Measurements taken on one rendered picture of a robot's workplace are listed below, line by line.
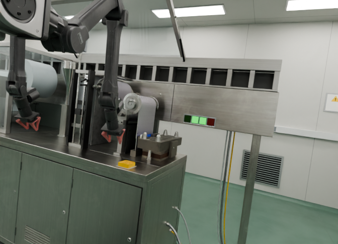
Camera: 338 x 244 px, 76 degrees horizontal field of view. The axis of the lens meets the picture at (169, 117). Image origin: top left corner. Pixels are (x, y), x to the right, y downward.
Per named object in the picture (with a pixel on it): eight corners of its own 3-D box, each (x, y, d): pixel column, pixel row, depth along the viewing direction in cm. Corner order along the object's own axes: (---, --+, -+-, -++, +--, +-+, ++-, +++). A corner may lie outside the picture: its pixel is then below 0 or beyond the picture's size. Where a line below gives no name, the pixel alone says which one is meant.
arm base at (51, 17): (12, 36, 54) (16, -13, 53) (37, 46, 62) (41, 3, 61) (43, 38, 53) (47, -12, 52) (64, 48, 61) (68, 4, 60)
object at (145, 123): (135, 138, 147) (138, 111, 146) (152, 135, 169) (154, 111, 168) (136, 138, 147) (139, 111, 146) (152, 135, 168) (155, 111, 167)
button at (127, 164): (117, 166, 121) (117, 161, 120) (124, 163, 127) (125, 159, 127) (128, 168, 118) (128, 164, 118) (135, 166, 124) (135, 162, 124)
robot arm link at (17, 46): (3, 1, 103) (23, 2, 101) (14, 6, 108) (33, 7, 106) (2, 92, 108) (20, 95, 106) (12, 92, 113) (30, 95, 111)
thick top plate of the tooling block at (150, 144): (137, 147, 142) (138, 138, 142) (163, 141, 179) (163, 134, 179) (159, 152, 136) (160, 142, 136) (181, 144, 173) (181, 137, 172)
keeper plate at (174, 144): (168, 157, 151) (170, 141, 151) (173, 155, 161) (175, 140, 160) (171, 158, 150) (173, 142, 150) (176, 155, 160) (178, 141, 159)
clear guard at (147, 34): (47, 4, 175) (48, 3, 175) (82, 54, 214) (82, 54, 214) (165, -9, 134) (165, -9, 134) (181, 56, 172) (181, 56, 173)
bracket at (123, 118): (112, 154, 146) (117, 108, 144) (118, 152, 152) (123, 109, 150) (118, 155, 144) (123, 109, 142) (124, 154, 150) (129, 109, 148)
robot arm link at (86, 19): (101, -16, 91) (123, -16, 90) (108, 17, 101) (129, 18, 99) (34, 31, 61) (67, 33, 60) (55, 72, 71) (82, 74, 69)
